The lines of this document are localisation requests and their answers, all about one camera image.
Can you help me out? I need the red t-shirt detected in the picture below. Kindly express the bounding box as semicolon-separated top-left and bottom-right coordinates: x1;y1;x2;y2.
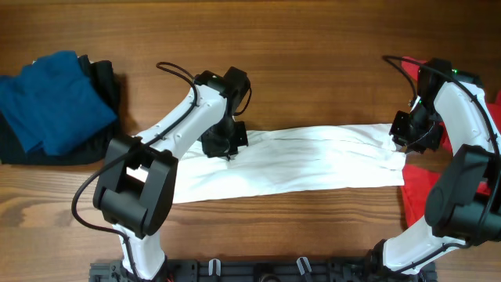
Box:
401;62;500;227

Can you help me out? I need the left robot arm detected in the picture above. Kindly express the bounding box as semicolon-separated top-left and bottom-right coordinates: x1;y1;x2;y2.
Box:
89;67;251;281

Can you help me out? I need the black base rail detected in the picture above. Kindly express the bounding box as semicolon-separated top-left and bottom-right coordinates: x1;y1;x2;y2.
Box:
88;256;438;282

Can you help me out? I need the blue folded shirt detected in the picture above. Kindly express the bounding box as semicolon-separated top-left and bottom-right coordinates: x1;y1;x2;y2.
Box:
1;50;117;156

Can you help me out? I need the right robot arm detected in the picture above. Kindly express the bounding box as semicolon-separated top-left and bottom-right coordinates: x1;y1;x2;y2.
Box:
362;58;500;281

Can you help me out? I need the black folded garment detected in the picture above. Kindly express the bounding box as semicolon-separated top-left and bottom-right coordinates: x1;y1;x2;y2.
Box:
1;55;122;165

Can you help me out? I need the white t-shirt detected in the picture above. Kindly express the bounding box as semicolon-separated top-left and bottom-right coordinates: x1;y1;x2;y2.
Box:
173;124;406;204

